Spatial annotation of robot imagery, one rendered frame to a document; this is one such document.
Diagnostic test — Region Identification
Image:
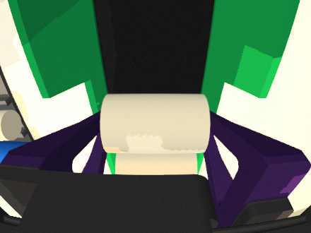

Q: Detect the beige cylinder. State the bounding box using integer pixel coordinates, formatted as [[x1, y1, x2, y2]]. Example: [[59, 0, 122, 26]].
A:
[[100, 94, 210, 153], [115, 153, 197, 174], [0, 110, 22, 141]]

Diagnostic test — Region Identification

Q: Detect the blue plastic bar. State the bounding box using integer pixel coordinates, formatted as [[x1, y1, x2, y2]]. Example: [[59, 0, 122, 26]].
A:
[[0, 141, 29, 163]]

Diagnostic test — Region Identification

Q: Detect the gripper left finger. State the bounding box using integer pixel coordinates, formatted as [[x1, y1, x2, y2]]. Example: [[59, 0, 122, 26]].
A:
[[0, 111, 107, 174]]

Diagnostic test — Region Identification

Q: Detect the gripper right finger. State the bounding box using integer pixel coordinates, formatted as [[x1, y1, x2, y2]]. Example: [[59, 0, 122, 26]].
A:
[[204, 110, 311, 228]]

